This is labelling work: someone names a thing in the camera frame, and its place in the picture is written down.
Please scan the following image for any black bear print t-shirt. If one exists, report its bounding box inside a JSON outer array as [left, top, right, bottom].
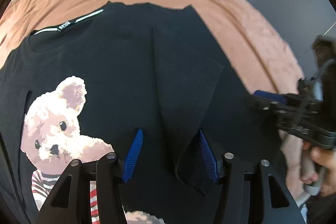
[[1, 3, 280, 223]]

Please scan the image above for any person's right hand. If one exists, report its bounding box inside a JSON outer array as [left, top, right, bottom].
[[281, 134, 335, 198]]

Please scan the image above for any orange-brown bed blanket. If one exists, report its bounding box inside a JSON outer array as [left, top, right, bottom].
[[1, 0, 303, 93]]

